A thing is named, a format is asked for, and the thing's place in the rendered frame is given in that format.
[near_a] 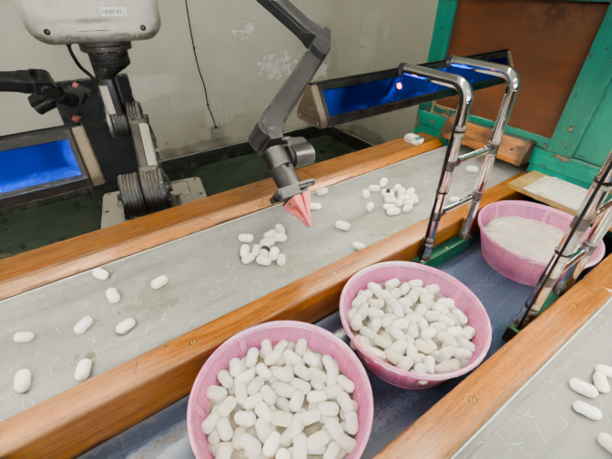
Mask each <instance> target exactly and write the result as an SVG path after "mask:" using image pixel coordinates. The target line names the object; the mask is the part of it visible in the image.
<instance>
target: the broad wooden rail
mask: <svg viewBox="0 0 612 459"><path fill-rule="evenodd" d="M415 135H417V136H419V137H422V138H423V143H422V144H419V145H414V144H413V143H410V142H408V141H406V140H404V137H403V138H398V139H395V140H392V141H389V142H385V143H382V144H380V145H377V146H373V147H370V148H365V149H362V150H359V151H356V152H352V153H350V154H347V155H343V156H340V157H337V158H332V159H329V160H326V161H323V162H320V163H317V164H314V165H310V166H308V167H305V168H299V169H296V172H297V174H298V176H299V178H300V180H301V181H304V180H307V179H312V178H314V180H315V182H316V184H315V185H314V186H309V187H308V189H309V192H310V193H312V192H314V191H317V189H322V188H328V187H329V186H332V185H335V184H338V183H341V182H343V181H346V180H348V179H353V178H356V177H359V176H361V175H364V174H367V173H369V172H372V171H375V170H377V169H380V168H385V167H387V166H390V165H392V164H395V163H398V162H401V161H404V160H406V159H408V158H413V157H416V156H419V155H422V154H424V153H426V152H429V151H432V150H435V149H438V148H442V147H444V144H443V142H442V140H441V139H440V138H438V137H435V136H433V135H430V134H427V133H425V132H419V133H415ZM277 189H278V188H277V186H276V184H275V182H274V180H273V178H266V179H264V180H261V181H257V182H254V183H251V184H248V185H245V186H242V187H239V188H235V189H231V190H227V191H224V192H221V193H219V194H215V195H212V196H209V197H206V198H203V199H198V200H194V201H191V202H189V203H186V204H183V205H180V206H176V207H173V208H170V209H165V210H161V211H159V212H156V213H152V214H149V215H147V216H144V217H140V218H137V219H132V220H129V221H126V222H123V223H119V224H117V225H114V226H110V227H107V228H104V229H99V230H96V231H93V232H89V233H87V234H84V235H81V236H77V237H74V238H72V239H69V240H63V241H60V242H57V243H54V244H51V245H48V246H45V247H42V248H39V249H35V250H30V251H28V252H24V253H21V254H18V255H15V256H12V257H9V258H6V259H2V260H0V301H3V300H6V299H9V298H12V297H15V296H16V295H19V294H22V293H25V292H28V291H32V290H34V289H37V288H40V287H43V286H46V285H48V284H51V283H54V282H56V281H61V280H63V279H66V278H69V277H72V276H74V275H77V274H79V273H82V272H85V271H88V270H93V269H94V268H97V267H100V266H103V265H106V264H108V263H111V262H113V261H116V260H121V259H124V258H126V257H129V256H132V255H134V254H137V253H140V252H142V251H145V250H150V249H152V248H155V247H157V246H160V245H163V244H166V243H169V242H171V241H173V240H178V239H181V238H184V237H187V236H189V235H191V234H194V233H197V232H200V231H203V230H207V229H210V228H212V227H215V226H218V225H220V224H223V223H226V222H229V221H231V220H234V219H238V218H241V217H244V216H247V215H250V214H251V213H254V212H257V211H260V210H263V209H267V208H269V207H272V206H275V205H278V204H281V203H283V202H285V201H286V200H284V201H283V202H277V203H274V204H273V205H271V203H270V198H271V197H272V195H273V194H274V193H275V191H276V190H277Z"/></svg>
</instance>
